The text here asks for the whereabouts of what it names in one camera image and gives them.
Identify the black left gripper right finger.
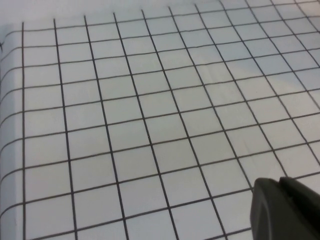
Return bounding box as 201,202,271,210
278,176,320,240

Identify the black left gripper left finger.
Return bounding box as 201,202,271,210
249,176,296,240

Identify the white black-grid tablecloth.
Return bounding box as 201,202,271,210
0,0,320,240

